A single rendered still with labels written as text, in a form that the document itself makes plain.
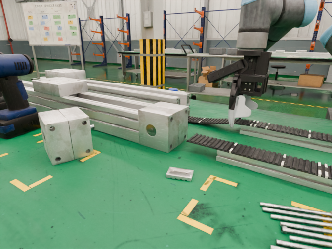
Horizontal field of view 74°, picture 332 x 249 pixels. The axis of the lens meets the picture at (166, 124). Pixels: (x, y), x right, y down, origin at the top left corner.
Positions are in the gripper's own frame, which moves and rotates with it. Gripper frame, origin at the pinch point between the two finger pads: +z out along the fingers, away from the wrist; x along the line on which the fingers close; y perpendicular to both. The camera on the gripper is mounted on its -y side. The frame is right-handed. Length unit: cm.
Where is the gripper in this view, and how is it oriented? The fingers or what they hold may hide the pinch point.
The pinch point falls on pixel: (233, 119)
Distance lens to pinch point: 69.5
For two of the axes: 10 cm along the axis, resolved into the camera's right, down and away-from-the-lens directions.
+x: 5.5, -2.9, 7.9
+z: -0.1, 9.4, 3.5
